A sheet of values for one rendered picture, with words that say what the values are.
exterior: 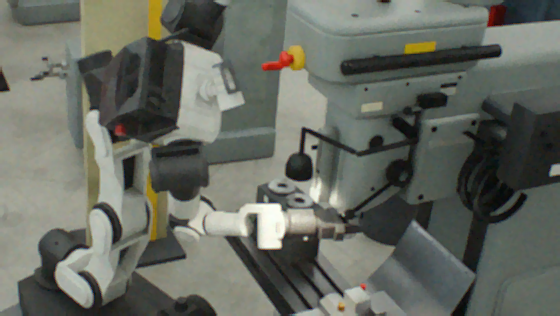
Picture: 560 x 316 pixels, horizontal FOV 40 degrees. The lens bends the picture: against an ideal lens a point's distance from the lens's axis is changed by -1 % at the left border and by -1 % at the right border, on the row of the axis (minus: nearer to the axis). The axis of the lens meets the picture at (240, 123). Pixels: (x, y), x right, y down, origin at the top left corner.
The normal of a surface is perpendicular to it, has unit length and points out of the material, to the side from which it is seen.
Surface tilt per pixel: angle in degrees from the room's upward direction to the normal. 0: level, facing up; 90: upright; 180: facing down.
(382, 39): 90
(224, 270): 0
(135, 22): 90
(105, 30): 90
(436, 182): 90
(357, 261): 0
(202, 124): 59
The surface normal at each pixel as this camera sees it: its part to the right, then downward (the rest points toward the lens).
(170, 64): 0.66, -0.16
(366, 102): 0.41, 0.43
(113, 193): -0.69, 0.28
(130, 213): 0.73, 0.21
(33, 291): 0.07, -0.89
